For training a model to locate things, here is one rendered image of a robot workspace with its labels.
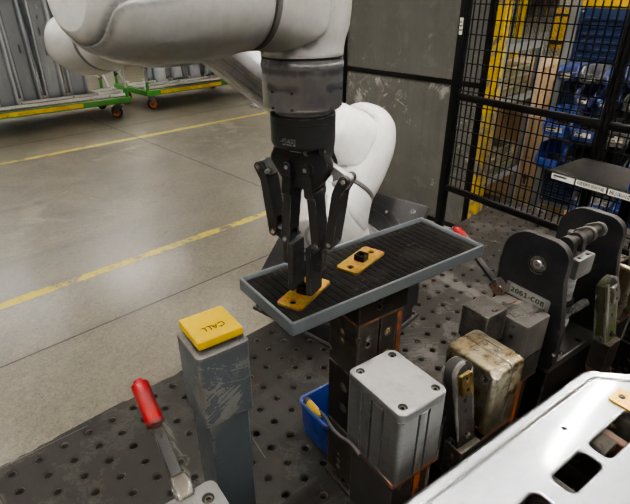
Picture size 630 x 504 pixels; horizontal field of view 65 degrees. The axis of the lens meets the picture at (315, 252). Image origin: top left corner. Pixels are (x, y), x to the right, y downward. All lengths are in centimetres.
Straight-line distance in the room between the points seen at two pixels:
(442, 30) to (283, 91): 271
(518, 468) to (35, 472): 88
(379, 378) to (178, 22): 44
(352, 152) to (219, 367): 67
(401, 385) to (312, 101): 34
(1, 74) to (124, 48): 677
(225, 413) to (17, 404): 187
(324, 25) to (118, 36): 20
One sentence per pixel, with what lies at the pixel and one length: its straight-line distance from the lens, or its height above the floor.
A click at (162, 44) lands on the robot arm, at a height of 149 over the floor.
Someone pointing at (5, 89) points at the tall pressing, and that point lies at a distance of 721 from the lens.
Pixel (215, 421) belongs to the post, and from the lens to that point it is 69.
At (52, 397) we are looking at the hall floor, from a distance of 247.
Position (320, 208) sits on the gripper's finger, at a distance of 61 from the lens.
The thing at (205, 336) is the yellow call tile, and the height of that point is 116.
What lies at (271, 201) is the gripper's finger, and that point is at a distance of 63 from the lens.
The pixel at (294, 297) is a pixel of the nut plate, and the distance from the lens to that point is 67.
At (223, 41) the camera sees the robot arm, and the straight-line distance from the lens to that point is 46.
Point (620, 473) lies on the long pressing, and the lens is 77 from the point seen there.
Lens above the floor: 153
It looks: 28 degrees down
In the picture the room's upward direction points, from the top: straight up
